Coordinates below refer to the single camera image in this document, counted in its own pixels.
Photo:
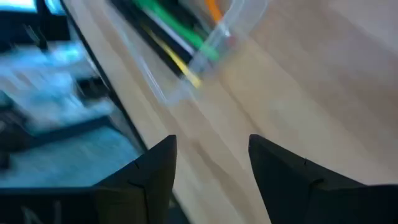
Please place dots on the black metal table frame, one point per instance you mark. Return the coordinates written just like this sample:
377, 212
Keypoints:
102, 77

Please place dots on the yellow highlighter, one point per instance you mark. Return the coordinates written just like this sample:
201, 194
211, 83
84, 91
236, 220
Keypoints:
178, 62

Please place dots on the orange-brown pencil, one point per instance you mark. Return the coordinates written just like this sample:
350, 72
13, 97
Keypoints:
214, 11

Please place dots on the clear plastic supply box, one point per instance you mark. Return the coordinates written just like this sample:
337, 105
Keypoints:
231, 28

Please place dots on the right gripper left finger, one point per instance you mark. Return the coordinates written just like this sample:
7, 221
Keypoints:
146, 186

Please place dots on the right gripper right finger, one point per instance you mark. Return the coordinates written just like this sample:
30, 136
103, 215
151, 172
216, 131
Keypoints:
295, 193

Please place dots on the green marker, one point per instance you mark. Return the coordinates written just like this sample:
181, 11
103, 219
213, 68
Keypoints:
183, 31

